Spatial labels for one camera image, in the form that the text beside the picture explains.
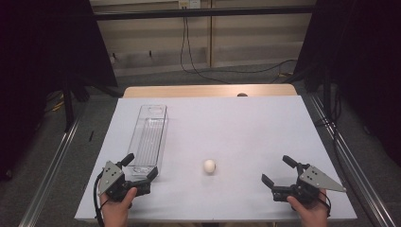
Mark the clear plastic egg tray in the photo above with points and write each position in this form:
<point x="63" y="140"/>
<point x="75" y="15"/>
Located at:
<point x="151" y="138"/>

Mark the light wooden table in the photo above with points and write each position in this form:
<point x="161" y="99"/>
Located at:
<point x="189" y="90"/>

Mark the black curtain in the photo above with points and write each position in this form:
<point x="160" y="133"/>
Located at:
<point x="362" y="63"/>
<point x="47" y="56"/>

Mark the person's right hand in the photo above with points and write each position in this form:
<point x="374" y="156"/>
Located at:
<point x="310" y="214"/>

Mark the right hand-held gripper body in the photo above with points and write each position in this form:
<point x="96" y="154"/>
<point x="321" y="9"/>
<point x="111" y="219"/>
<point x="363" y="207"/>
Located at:
<point x="310" y="183"/>

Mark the white egg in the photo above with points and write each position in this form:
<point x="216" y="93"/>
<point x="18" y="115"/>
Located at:
<point x="209" y="165"/>

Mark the black pen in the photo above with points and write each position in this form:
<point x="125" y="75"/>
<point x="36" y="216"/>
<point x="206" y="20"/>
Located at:
<point x="91" y="136"/>

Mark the white wall socket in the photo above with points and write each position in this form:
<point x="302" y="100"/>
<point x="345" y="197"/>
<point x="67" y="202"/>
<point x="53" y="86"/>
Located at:
<point x="189" y="3"/>

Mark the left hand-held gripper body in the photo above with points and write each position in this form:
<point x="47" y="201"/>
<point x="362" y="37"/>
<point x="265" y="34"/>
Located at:
<point x="115" y="184"/>

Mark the black horizontal metal bar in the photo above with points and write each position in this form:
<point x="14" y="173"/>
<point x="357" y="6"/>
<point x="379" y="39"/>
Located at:
<point x="201" y="12"/>

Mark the person's left hand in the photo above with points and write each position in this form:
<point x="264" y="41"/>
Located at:
<point x="116" y="213"/>

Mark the black stand leg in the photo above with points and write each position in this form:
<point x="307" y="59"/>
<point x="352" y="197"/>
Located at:
<point x="68" y="107"/>

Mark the dark round table grommet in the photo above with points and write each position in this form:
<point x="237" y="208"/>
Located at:
<point x="242" y="94"/>

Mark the white table board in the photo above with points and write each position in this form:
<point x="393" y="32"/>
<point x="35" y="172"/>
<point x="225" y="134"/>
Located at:
<point x="236" y="135"/>

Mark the metal floor rail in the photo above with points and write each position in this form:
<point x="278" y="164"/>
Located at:
<point x="356" y="164"/>
<point x="50" y="176"/>

